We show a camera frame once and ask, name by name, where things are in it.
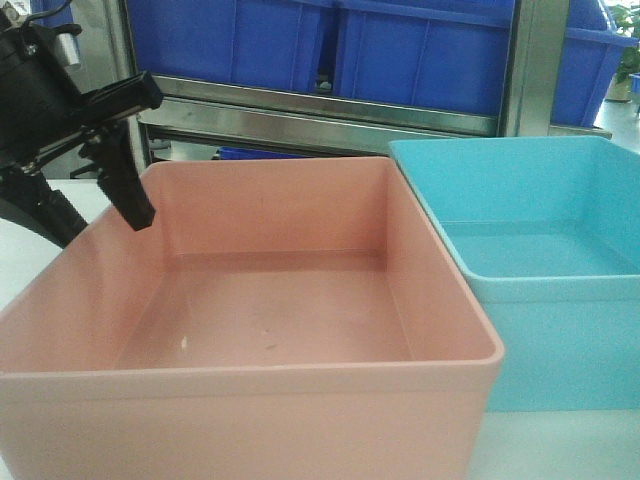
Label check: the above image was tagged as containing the blue crate under shelf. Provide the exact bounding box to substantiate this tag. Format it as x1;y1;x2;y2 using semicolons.
217;146;301;160

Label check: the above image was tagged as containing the blue crate far right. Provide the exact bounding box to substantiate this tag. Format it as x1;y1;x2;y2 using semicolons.
551;0;639;128

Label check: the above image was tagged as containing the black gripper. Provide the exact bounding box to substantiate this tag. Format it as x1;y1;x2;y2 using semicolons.
1;22;163;248

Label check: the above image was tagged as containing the blue crate centre right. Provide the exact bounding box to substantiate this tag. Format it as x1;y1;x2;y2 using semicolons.
333;1;514;116

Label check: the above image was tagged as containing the pink plastic box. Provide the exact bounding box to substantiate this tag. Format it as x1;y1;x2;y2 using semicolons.
1;157;504;479

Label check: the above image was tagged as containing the light blue plastic box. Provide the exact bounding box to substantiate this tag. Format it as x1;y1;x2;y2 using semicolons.
390;136;639;411

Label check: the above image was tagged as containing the stainless steel shelf rack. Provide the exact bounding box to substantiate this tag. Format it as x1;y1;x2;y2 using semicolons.
128;1;612;170

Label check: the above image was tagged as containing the blue crate middle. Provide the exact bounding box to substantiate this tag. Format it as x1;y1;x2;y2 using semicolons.
126;1;334;93

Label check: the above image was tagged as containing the green potted plant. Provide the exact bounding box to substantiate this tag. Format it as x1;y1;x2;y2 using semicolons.
605;1;639;103

